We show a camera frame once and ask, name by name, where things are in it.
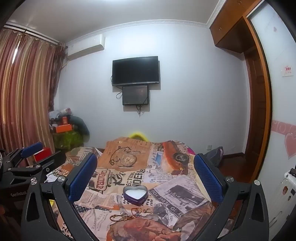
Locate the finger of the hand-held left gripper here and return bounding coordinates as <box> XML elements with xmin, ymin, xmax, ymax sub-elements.
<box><xmin>5</xmin><ymin>142</ymin><xmax>44</xmax><ymax>167</ymax></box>
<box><xmin>8</xmin><ymin>151</ymin><xmax>67</xmax><ymax>184</ymax></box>

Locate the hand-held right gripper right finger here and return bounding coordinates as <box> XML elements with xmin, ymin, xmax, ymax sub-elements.
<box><xmin>194</xmin><ymin>153</ymin><xmax>270</xmax><ymax>241</ymax></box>

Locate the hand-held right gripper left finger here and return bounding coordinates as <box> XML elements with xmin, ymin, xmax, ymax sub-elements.
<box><xmin>21</xmin><ymin>153</ymin><xmax>100</xmax><ymax>241</ymax></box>

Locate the purple heart-shaped tin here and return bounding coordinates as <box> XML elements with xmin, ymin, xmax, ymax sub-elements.
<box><xmin>122</xmin><ymin>185</ymin><xmax>149</xmax><ymax>206</ymax></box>

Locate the red box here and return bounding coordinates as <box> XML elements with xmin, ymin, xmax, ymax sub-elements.
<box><xmin>33</xmin><ymin>147</ymin><xmax>53</xmax><ymax>163</ymax></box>

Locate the dark backpack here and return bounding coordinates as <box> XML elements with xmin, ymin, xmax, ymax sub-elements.
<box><xmin>205</xmin><ymin>146</ymin><xmax>224</xmax><ymax>166</ymax></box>

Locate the large orange box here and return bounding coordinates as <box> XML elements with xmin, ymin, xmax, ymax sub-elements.
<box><xmin>55</xmin><ymin>124</ymin><xmax>72</xmax><ymax>133</ymax></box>

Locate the newspaper print blanket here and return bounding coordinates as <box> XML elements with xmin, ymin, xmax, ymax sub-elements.
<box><xmin>46</xmin><ymin>137</ymin><xmax>234</xmax><ymax>241</ymax></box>

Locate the dark jacket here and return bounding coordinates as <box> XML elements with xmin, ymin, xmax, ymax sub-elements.
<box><xmin>69</xmin><ymin>115</ymin><xmax>90</xmax><ymax>142</ymax></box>

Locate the striped brown curtain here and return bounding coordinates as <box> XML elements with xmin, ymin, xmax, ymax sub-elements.
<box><xmin>0</xmin><ymin>28</ymin><xmax>67</xmax><ymax>167</ymax></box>

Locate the yellow round object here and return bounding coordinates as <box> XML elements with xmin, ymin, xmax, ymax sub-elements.
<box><xmin>129</xmin><ymin>132</ymin><xmax>148</xmax><ymax>141</ymax></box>

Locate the small black monitor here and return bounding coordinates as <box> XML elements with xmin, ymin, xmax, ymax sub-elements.
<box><xmin>122</xmin><ymin>85</ymin><xmax>149</xmax><ymax>106</ymax></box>

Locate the white air conditioner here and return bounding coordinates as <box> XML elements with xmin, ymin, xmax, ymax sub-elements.
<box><xmin>67</xmin><ymin>34</ymin><xmax>105</xmax><ymax>61</ymax></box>

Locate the wooden upper cabinet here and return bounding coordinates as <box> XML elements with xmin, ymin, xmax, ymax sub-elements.
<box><xmin>209</xmin><ymin>0</ymin><xmax>264</xmax><ymax>48</ymax></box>

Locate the gold chain bracelet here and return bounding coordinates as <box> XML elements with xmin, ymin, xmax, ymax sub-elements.
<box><xmin>110</xmin><ymin>214</ymin><xmax>136</xmax><ymax>222</ymax></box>

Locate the wooden door frame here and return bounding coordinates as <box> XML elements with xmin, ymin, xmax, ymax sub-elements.
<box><xmin>242</xmin><ymin>16</ymin><xmax>273</xmax><ymax>183</ymax></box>

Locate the pink heart wall border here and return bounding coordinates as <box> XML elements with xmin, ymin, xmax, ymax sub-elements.
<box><xmin>272</xmin><ymin>119</ymin><xmax>296</xmax><ymax>160</ymax></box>

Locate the black wall television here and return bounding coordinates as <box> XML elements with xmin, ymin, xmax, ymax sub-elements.
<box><xmin>112</xmin><ymin>56</ymin><xmax>160</xmax><ymax>87</ymax></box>

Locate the red white wall sticker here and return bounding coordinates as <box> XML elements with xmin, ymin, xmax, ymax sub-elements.
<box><xmin>282</xmin><ymin>65</ymin><xmax>294</xmax><ymax>77</ymax></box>

